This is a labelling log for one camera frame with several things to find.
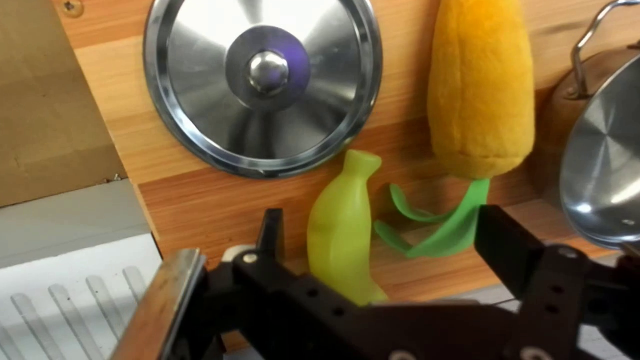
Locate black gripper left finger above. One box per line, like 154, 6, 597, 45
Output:
198, 205, 348, 335

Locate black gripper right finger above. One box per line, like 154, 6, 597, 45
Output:
474, 204, 595, 349

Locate yellow-green toy banana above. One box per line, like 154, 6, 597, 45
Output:
306, 148, 389, 307

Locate silver metal pot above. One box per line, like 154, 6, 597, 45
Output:
536, 0, 640, 258

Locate silver pot lid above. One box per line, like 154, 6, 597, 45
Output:
142, 0, 383, 177

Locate yellow plush corn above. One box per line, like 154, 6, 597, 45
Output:
371, 0, 537, 259

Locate white toy sink unit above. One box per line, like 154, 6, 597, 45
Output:
0, 0, 165, 360

